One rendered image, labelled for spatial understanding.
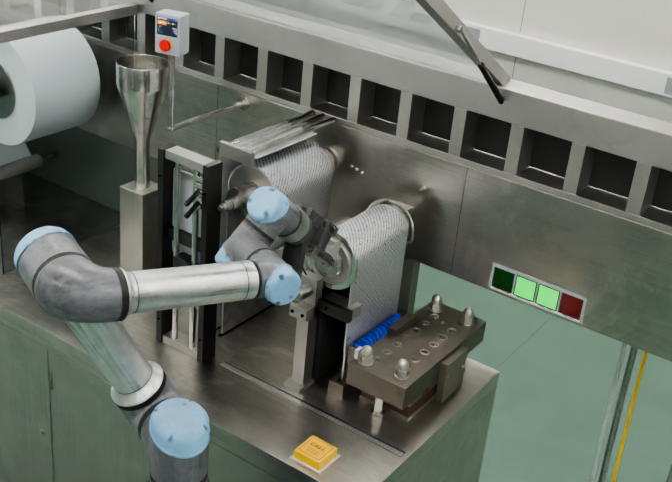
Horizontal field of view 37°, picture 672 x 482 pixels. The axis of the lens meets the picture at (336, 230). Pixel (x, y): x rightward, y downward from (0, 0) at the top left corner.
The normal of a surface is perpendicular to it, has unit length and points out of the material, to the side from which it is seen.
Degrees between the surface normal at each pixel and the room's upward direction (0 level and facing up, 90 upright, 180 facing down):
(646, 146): 90
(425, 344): 0
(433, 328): 0
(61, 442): 90
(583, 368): 0
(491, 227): 90
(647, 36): 90
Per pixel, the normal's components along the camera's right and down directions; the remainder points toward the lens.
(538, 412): 0.09, -0.89
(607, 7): -0.57, 0.32
